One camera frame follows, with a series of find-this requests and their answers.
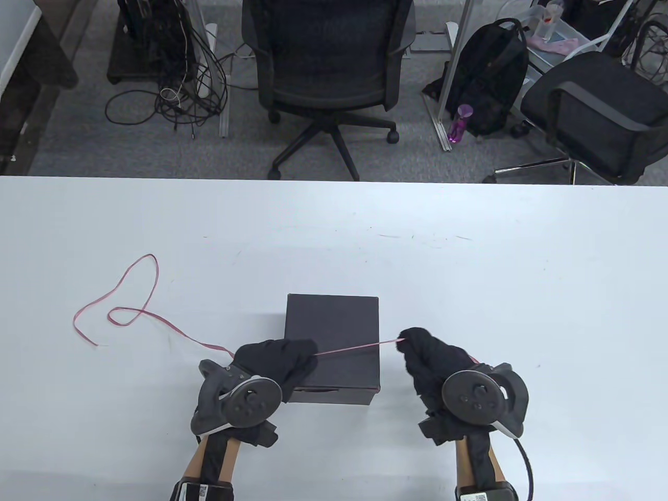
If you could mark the clear plastic bin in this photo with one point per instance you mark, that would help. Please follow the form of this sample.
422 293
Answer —
548 52

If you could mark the aluminium frame leg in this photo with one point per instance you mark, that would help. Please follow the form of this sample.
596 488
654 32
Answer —
453 62

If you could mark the purple water bottle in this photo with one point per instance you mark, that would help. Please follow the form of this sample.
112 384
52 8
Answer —
460 122

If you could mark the grey right hand controller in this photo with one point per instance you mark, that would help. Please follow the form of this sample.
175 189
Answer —
475 399

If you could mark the dark wooden side desk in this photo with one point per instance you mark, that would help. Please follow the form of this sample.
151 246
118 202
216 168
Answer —
47 62

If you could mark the black backpack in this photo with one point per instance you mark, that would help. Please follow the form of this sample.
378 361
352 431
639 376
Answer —
490 73

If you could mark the black mesh office chair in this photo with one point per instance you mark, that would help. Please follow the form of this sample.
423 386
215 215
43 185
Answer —
329 62

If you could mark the grey hand controller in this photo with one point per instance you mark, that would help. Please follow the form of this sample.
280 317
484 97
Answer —
245 404
475 399

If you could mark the black right forearm box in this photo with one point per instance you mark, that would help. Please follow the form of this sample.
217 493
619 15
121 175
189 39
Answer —
485 493

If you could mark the black computer tower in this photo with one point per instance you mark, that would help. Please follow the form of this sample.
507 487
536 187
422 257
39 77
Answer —
151 47

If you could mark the black chrome-base office chair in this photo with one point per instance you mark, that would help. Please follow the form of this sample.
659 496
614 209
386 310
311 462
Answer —
600 99

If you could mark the person's right forearm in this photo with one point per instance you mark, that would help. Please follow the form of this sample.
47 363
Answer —
477 462

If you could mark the person's left forearm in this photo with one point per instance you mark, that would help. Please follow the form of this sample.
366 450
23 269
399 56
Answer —
211 459

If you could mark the black left forearm box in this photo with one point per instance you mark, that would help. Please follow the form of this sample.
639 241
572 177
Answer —
201 492

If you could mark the person's right hand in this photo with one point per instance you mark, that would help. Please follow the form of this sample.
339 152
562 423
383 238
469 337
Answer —
428 365

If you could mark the white power strip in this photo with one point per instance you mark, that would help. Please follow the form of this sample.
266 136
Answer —
210 36

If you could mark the person's left hand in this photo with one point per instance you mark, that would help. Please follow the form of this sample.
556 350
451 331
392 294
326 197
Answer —
276 360

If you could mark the pink cloth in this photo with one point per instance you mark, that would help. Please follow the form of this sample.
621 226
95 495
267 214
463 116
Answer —
558 44

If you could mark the pink bow ribbon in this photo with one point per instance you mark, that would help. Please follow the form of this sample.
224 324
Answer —
344 350

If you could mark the grey left hand controller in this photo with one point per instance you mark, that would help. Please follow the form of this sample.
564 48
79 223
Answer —
245 404

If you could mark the black gift box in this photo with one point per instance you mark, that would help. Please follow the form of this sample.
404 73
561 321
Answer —
344 323

